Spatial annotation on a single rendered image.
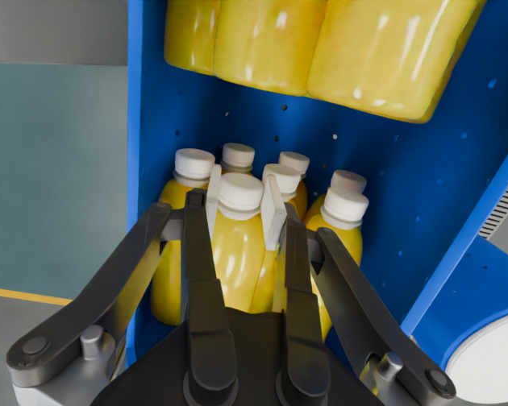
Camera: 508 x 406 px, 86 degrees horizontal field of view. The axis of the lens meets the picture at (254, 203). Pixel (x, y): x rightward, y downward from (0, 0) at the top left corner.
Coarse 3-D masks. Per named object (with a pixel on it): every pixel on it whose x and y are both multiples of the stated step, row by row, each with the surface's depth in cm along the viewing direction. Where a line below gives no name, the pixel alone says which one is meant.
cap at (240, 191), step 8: (224, 176) 23; (232, 176) 23; (240, 176) 24; (248, 176) 24; (224, 184) 22; (232, 184) 22; (240, 184) 22; (248, 184) 22; (256, 184) 23; (224, 192) 22; (232, 192) 21; (240, 192) 21; (248, 192) 21; (256, 192) 22; (224, 200) 22; (232, 200) 22; (240, 200) 22; (248, 200) 22; (256, 200) 22; (240, 208) 22; (248, 208) 22
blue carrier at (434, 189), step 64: (128, 0) 15; (128, 64) 17; (128, 128) 18; (192, 128) 31; (256, 128) 37; (320, 128) 36; (384, 128) 32; (448, 128) 25; (128, 192) 20; (320, 192) 39; (384, 192) 32; (448, 192) 24; (384, 256) 32; (448, 256) 17
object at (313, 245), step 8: (288, 208) 19; (288, 216) 18; (296, 216) 19; (312, 232) 17; (280, 240) 17; (312, 240) 16; (312, 248) 16; (320, 248) 16; (312, 256) 17; (320, 256) 16
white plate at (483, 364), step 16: (496, 320) 47; (480, 336) 47; (496, 336) 47; (464, 352) 49; (480, 352) 49; (496, 352) 49; (448, 368) 51; (464, 368) 51; (480, 368) 51; (496, 368) 51; (464, 384) 53; (480, 384) 54; (496, 384) 54; (480, 400) 56; (496, 400) 57
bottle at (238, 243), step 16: (224, 208) 22; (256, 208) 24; (224, 224) 22; (240, 224) 23; (256, 224) 23; (224, 240) 22; (240, 240) 22; (256, 240) 23; (224, 256) 22; (240, 256) 22; (256, 256) 24; (224, 272) 23; (240, 272) 23; (256, 272) 24; (224, 288) 23; (240, 288) 24; (240, 304) 25
